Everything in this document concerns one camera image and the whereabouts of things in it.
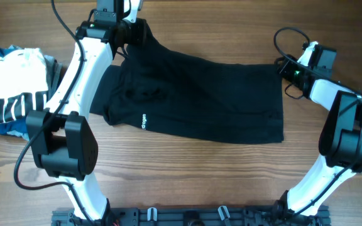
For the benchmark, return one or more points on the blue folded garment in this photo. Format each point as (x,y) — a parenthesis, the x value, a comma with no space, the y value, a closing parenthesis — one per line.
(15,128)

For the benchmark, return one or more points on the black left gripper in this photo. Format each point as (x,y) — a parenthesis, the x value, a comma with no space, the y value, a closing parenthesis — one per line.
(139,26)

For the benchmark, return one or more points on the white black striped folded shirt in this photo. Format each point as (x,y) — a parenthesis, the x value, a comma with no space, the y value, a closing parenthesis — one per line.
(23,83)

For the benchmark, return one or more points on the dark teal t-shirt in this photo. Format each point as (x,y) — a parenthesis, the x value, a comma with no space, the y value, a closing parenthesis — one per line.
(160,90)

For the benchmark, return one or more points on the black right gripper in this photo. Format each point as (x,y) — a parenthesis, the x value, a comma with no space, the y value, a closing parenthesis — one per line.
(285,70)

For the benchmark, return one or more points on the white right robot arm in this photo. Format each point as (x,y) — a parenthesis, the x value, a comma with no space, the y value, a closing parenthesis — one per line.
(340,143)

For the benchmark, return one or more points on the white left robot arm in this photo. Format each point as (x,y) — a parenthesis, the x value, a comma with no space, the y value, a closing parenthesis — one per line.
(61,139)

